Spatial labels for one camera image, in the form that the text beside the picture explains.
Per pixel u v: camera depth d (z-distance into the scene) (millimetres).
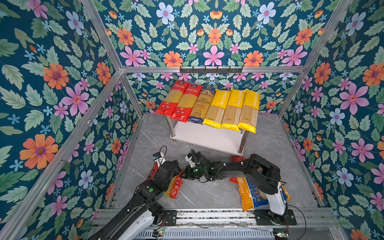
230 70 918
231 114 690
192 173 763
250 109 730
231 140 990
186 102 751
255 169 554
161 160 674
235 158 924
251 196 767
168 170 574
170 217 737
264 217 709
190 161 718
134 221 502
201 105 734
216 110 718
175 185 801
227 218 750
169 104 742
